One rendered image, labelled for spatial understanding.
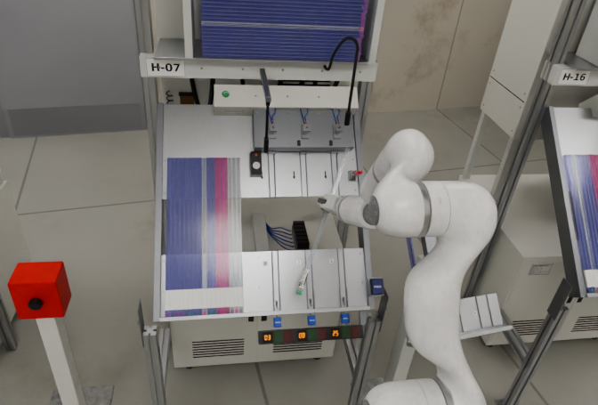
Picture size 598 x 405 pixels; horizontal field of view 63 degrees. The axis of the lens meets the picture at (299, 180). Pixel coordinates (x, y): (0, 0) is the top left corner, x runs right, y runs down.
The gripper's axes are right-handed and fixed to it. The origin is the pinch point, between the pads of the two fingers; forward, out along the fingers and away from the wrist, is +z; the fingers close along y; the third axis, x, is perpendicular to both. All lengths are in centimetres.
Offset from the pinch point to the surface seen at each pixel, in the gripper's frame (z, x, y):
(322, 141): 9.3, -20.0, 7.7
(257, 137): 13.1, -11.9, 27.8
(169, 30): 25, -33, 68
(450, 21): 229, -224, -126
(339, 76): 7.9, -42.6, 12.1
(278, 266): 7.8, 24.0, 4.9
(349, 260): 4.4, 12.8, -16.1
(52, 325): 35, 72, 60
